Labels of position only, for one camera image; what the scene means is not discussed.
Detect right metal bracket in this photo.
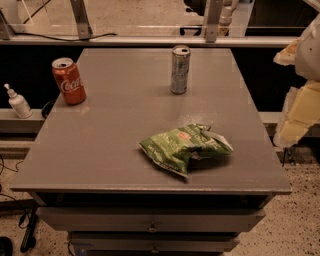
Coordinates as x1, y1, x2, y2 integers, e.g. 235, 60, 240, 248
205, 0, 223, 43

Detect lower grey drawer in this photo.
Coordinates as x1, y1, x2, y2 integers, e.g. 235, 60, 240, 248
69, 232, 239, 253

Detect top grey drawer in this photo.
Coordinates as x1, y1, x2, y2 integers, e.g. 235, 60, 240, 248
37, 207, 265, 233

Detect red coca-cola can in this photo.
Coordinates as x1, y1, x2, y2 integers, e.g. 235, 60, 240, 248
52, 57, 86, 105

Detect black floor cables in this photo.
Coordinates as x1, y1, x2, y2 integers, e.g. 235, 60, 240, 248
0, 154, 39, 254

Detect silver redbull can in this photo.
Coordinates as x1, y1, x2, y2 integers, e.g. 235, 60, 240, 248
170, 45, 191, 94

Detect white pump bottle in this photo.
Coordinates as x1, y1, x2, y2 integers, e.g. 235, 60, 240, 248
4, 84, 33, 119

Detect black cable on shelf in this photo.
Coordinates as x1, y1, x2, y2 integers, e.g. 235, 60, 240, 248
6, 23, 118, 43

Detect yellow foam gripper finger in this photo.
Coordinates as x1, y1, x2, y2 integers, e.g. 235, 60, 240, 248
273, 39, 299, 66
273, 80, 320, 148

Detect green jalapeno chip bag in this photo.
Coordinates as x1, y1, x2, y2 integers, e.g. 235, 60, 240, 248
139, 123, 233, 178

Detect metal bracket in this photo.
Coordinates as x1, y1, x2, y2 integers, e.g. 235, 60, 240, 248
205, 0, 223, 43
70, 0, 93, 40

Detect grey drawer cabinet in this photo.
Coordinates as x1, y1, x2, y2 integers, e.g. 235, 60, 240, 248
13, 48, 290, 256

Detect grey drawer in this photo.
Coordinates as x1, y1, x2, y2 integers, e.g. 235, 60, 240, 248
37, 207, 265, 233
69, 232, 239, 253

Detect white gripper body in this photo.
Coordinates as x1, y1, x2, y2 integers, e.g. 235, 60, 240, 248
295, 14, 320, 81

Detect left metal bracket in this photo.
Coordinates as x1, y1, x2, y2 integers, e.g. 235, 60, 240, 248
70, 0, 93, 40

